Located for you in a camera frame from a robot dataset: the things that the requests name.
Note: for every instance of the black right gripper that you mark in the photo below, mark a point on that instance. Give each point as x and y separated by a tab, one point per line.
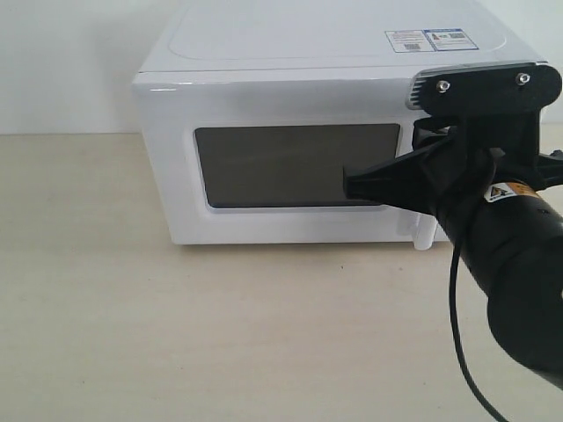
454	161

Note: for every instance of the white microwave door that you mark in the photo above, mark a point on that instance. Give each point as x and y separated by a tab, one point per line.
258	158

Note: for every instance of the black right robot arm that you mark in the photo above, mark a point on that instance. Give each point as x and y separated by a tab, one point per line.
511	242

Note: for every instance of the white microwave oven body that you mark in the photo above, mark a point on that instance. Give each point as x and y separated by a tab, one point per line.
257	35

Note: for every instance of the blue white label sticker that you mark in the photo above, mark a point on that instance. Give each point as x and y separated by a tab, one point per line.
430	40

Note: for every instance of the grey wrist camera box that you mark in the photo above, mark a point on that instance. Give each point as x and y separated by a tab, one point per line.
484	89

